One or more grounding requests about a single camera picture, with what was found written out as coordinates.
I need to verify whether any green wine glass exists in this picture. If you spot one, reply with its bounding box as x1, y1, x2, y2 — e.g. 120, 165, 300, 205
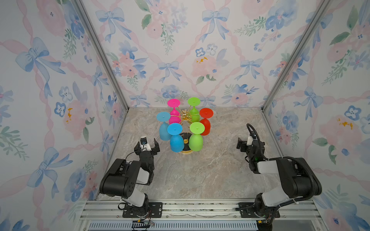
189, 122, 205, 152
188, 97, 200, 123

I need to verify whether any red wine glass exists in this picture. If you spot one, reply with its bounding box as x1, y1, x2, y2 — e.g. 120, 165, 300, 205
199, 108, 214, 136

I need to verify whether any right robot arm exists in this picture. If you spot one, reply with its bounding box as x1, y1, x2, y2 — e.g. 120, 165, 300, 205
236, 136, 322, 224

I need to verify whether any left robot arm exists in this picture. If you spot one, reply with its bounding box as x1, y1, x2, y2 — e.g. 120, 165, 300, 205
99, 137, 160, 218

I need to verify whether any bright blue wine glass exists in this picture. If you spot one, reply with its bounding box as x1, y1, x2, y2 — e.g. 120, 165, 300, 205
167, 123, 185, 153

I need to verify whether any teal blue wine glass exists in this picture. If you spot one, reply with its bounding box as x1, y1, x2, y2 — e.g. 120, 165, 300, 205
157, 112, 171, 141

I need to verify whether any pink wine glass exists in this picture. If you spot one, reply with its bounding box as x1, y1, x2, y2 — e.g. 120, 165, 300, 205
167, 99, 181, 124

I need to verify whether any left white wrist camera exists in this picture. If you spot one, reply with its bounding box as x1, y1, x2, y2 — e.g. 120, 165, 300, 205
139, 137, 151, 151

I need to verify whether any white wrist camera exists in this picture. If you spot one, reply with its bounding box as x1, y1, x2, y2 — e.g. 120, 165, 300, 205
247, 136, 254, 146
139, 137, 151, 151

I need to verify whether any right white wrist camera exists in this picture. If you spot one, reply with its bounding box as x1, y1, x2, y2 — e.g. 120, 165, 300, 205
247, 136, 254, 146

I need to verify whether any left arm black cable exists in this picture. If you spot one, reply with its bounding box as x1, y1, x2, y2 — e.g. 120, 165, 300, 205
118, 150, 145, 211

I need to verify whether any gold wire wine glass rack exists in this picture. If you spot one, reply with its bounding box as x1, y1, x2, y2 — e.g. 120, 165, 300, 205
178, 107, 202, 155

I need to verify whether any black corrugated cable conduit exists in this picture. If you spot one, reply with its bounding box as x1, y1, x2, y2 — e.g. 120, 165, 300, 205
246, 123, 319, 203

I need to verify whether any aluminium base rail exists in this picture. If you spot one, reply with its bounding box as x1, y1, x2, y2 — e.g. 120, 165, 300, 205
75, 199, 327, 231

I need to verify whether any left aluminium corner post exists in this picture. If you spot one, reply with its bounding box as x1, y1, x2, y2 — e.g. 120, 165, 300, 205
70, 0, 130, 112

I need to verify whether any aluminium corner post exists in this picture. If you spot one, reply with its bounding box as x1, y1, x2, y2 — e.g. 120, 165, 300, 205
70, 0, 130, 112
261, 0, 331, 112

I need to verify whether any right aluminium corner post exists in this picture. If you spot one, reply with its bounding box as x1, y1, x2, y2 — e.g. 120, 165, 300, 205
261, 0, 331, 112

